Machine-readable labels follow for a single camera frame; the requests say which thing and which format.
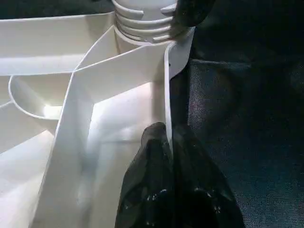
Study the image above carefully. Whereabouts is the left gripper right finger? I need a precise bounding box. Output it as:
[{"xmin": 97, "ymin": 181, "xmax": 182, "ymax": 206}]
[{"xmin": 172, "ymin": 123, "xmax": 247, "ymax": 228}]

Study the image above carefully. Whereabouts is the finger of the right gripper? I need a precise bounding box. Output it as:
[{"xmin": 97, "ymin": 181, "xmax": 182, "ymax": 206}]
[{"xmin": 175, "ymin": 0, "xmax": 215, "ymax": 27}]

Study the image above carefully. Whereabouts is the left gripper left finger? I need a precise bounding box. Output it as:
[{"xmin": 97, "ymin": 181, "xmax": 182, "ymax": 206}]
[{"xmin": 115, "ymin": 122, "xmax": 173, "ymax": 228}]

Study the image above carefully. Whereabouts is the black work mat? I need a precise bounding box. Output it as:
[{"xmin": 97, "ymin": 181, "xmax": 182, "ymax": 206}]
[{"xmin": 170, "ymin": 0, "xmax": 304, "ymax": 228}]

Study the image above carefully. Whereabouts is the white plastic table top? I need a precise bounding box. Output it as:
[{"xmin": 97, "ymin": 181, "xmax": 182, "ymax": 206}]
[{"xmin": 0, "ymin": 12, "xmax": 196, "ymax": 228}]

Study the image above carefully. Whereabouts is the white plastic table leg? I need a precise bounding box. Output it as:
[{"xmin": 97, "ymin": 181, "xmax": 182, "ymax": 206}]
[{"xmin": 112, "ymin": 0, "xmax": 190, "ymax": 44}]

